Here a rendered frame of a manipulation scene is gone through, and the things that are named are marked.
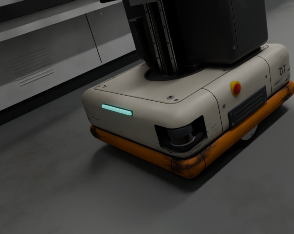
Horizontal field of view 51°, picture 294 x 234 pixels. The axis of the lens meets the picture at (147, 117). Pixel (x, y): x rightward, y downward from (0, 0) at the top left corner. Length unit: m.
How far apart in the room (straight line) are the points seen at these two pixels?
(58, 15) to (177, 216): 1.59
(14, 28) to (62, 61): 0.48
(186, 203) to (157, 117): 0.27
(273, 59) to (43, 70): 1.61
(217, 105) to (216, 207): 0.31
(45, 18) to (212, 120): 1.45
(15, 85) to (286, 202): 1.83
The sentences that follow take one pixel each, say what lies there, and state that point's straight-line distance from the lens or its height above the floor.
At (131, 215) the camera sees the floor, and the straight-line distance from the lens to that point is 1.00.
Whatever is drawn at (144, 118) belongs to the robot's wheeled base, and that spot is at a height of 0.24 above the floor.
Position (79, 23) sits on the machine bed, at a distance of 2.46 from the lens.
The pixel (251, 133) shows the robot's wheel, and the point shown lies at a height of 0.04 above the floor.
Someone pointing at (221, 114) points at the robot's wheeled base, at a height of 0.19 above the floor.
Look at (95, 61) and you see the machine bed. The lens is 2.51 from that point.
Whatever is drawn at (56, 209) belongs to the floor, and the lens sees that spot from 1.17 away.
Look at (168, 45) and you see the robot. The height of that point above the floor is 0.39.
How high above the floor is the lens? 0.64
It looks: 24 degrees down
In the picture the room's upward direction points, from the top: 16 degrees counter-clockwise
